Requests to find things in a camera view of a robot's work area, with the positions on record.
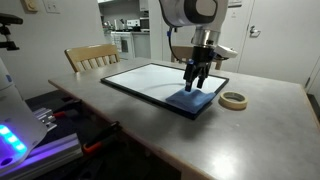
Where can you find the grey kitchen counter cabinet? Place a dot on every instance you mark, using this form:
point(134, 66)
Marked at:
point(141, 45)

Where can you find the white microwave oven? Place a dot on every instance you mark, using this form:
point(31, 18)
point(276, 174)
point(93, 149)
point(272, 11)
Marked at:
point(144, 24)

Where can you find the silver metal bracket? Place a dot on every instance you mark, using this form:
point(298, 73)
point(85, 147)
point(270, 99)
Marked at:
point(45, 118)

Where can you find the black framed whiteboard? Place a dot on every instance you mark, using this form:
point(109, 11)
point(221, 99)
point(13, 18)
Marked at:
point(150, 80)

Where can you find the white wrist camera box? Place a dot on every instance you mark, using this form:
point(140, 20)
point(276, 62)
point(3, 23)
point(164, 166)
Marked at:
point(226, 51)

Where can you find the white closet door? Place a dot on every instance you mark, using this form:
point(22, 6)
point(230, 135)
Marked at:
point(181, 38)

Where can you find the aluminium profile rail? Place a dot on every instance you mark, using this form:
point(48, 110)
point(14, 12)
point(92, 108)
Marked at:
point(56, 150)

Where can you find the light wooden slat chair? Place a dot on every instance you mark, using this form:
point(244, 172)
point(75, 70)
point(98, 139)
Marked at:
point(90, 51)

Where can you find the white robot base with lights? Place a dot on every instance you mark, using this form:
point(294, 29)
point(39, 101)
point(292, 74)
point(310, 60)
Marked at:
point(16, 113)

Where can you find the white door with lever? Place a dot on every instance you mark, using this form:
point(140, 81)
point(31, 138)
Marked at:
point(283, 40)

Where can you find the black door latch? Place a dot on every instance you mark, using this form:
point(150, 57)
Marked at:
point(175, 29)

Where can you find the black camera on tripod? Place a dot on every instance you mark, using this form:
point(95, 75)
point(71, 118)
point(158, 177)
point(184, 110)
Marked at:
point(10, 19)

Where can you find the blue microfibre cloth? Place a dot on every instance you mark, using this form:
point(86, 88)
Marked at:
point(195, 100)

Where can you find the beige wall thermostat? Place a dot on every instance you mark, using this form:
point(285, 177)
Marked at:
point(30, 5)

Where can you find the beige masking tape roll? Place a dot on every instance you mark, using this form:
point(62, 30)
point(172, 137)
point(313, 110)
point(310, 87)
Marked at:
point(233, 106)

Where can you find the brown wooden slat chair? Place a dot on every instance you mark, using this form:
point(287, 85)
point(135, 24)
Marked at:
point(181, 52)

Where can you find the white countertop appliance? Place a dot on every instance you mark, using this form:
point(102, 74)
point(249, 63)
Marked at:
point(133, 23)

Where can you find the black clamp orange grip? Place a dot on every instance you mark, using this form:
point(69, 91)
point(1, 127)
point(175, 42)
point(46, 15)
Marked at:
point(91, 147)
point(59, 114)

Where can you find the dark oven towel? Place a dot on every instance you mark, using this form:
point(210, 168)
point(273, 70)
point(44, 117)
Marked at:
point(124, 46)

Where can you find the white kitchen oven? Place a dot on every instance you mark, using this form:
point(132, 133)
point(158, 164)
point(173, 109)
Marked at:
point(130, 45)

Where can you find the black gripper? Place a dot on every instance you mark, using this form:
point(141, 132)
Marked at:
point(204, 56)

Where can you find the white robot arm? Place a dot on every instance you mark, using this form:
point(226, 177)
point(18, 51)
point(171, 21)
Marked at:
point(180, 11)

